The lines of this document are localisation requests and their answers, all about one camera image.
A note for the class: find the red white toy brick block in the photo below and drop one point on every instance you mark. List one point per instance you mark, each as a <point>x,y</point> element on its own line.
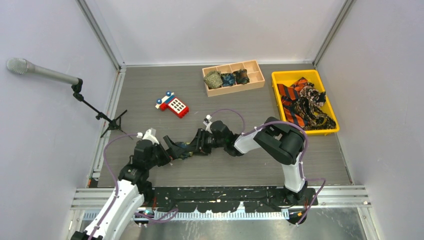
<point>172,103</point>

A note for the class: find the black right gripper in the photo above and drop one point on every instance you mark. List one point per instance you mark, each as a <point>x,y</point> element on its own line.
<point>201,147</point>

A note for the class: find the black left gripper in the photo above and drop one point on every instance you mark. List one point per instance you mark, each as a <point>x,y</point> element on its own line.
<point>173,150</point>

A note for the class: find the blue yellow floral tie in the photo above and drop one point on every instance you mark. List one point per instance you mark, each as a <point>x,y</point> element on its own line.
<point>183,150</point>

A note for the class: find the olive green rolled tie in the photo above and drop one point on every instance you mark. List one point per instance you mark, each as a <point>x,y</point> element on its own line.
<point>213,79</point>

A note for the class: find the black microphone stand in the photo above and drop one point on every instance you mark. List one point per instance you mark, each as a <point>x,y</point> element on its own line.
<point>114,124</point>

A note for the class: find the black floral patterned tie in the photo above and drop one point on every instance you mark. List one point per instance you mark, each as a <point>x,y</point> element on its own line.
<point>309,106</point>

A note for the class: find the blue rolled tie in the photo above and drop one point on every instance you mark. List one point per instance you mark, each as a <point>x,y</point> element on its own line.
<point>228,79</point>

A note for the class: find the wooden divided tray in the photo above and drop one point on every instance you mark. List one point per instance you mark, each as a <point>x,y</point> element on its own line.
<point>256,77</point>

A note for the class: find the silver microphone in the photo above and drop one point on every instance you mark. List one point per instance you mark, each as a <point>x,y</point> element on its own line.
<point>22,66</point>

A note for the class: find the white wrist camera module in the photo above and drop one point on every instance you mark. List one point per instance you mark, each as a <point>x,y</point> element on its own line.
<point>150,135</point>

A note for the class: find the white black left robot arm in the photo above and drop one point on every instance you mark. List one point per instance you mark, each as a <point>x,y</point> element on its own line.
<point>131,190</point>

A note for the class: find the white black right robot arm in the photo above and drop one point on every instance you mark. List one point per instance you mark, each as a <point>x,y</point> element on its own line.
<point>283,141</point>

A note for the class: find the orange navy striped tie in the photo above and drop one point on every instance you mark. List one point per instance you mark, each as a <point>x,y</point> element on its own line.
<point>288,97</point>

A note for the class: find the dark brown rolled tie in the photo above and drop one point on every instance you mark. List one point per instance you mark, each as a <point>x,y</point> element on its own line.
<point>241,76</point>

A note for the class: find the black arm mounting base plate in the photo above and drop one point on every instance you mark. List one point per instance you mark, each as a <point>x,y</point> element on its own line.
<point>226,203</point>

